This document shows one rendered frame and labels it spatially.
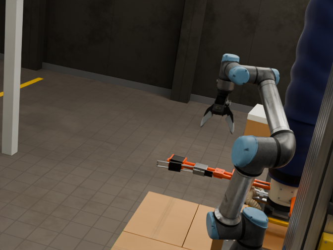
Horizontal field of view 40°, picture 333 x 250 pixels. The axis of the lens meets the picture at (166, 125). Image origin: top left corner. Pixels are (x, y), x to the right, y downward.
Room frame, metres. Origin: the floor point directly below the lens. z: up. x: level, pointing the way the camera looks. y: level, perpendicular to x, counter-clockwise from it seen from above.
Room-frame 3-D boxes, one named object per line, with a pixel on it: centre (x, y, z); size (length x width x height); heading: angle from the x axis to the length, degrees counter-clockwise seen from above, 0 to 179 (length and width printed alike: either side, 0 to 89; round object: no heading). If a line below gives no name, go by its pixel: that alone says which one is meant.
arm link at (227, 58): (2.00, -0.23, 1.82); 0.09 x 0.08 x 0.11; 15
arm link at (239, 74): (1.91, -0.28, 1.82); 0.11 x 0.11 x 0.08; 15
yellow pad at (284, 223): (2.10, -0.65, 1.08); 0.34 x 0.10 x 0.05; 76
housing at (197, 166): (2.30, -0.22, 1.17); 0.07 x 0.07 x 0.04; 76
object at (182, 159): (2.34, -0.09, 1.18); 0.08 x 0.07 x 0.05; 76
